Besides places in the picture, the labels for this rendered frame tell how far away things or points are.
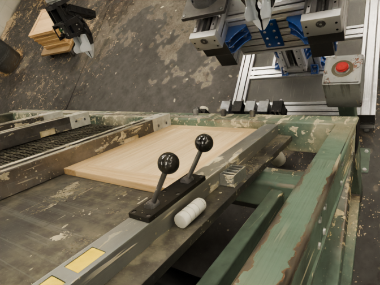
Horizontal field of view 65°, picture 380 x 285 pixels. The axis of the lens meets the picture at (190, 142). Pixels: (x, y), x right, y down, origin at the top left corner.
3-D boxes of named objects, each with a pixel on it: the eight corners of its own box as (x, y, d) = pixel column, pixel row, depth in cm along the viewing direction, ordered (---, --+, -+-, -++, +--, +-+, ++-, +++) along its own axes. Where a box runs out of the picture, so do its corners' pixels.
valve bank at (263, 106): (303, 114, 142) (293, 87, 123) (298, 142, 138) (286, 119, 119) (211, 112, 169) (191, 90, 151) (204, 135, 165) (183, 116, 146)
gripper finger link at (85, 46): (83, 63, 110) (70, 39, 105) (94, 56, 114) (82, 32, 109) (89, 62, 108) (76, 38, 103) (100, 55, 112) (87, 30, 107)
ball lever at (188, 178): (196, 185, 67) (219, 137, 60) (187, 193, 64) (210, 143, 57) (183, 176, 68) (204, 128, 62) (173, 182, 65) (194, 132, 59)
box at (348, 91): (365, 81, 116) (363, 52, 102) (361, 108, 113) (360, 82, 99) (331, 82, 123) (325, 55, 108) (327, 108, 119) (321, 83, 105)
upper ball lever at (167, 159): (164, 211, 58) (186, 156, 51) (151, 220, 55) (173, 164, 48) (149, 199, 59) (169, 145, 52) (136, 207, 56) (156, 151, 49)
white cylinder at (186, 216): (187, 230, 56) (208, 210, 62) (185, 216, 55) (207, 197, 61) (174, 227, 57) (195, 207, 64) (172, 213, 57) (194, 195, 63)
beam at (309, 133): (358, 146, 108) (360, 116, 105) (355, 156, 99) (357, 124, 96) (27, 123, 228) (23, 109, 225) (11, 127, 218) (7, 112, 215)
